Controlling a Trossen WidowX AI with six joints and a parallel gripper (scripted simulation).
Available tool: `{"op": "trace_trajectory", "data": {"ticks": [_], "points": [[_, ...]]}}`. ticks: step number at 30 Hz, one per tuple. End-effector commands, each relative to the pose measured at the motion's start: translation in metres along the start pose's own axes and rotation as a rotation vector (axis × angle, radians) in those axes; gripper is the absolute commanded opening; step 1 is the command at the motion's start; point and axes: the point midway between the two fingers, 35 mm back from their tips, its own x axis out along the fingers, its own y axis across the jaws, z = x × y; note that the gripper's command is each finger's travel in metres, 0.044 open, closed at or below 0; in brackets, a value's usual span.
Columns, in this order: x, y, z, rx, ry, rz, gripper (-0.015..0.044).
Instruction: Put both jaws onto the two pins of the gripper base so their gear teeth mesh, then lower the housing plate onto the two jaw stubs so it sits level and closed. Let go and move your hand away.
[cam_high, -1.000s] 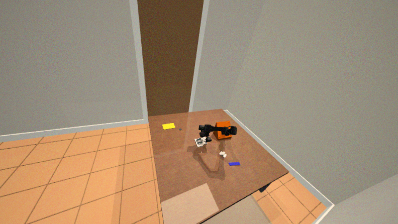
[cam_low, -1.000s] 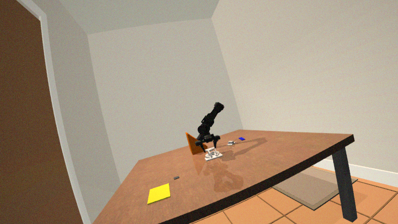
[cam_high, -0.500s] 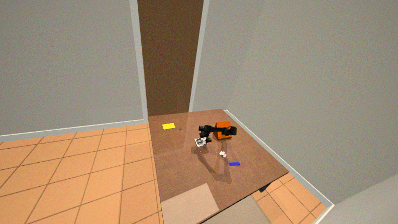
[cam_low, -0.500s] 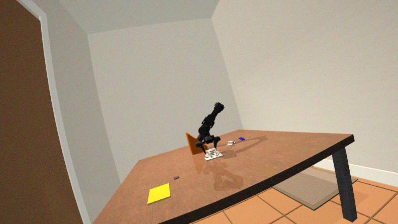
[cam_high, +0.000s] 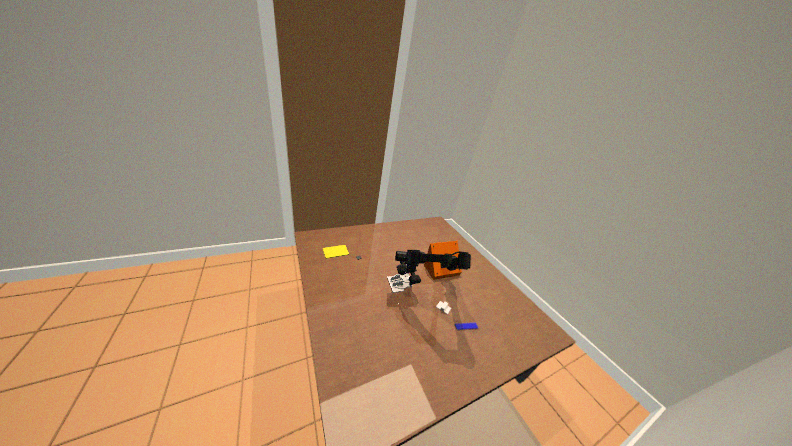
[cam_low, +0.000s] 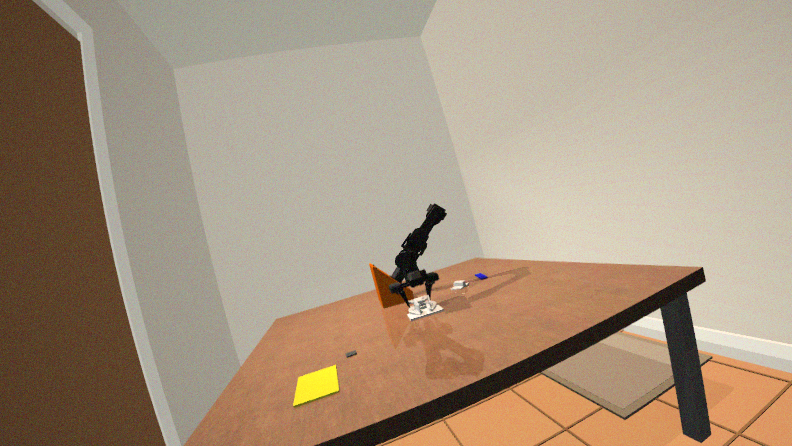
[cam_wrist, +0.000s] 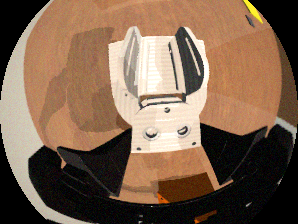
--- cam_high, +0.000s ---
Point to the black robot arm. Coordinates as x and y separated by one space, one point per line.
446 260

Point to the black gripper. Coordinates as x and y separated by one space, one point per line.
414 279

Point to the yellow flat plate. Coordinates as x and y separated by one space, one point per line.
335 251

